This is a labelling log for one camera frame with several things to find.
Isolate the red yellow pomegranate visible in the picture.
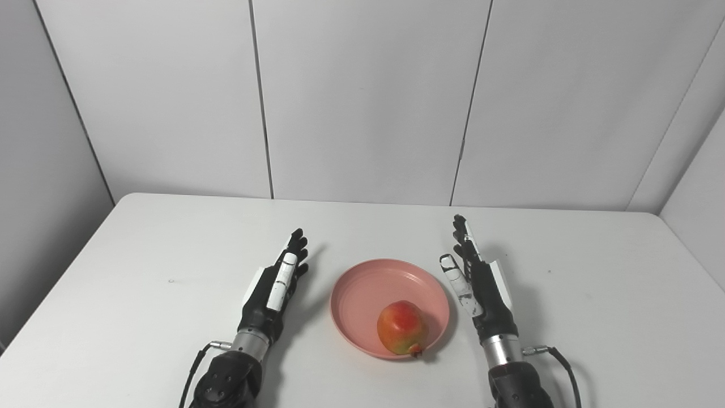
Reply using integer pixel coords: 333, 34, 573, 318
377, 300, 429, 359

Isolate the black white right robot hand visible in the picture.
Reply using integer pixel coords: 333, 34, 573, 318
440, 214, 519, 345

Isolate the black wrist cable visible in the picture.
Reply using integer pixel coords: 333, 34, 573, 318
522, 345, 583, 408
178, 340, 233, 408

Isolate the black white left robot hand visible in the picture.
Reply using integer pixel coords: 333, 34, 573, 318
237, 228, 309, 346

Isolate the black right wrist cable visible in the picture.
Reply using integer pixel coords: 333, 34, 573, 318
522, 345, 583, 408

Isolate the pink round plate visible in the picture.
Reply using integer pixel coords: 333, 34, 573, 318
330, 259, 451, 360

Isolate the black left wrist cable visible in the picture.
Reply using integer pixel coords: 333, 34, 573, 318
178, 340, 233, 408

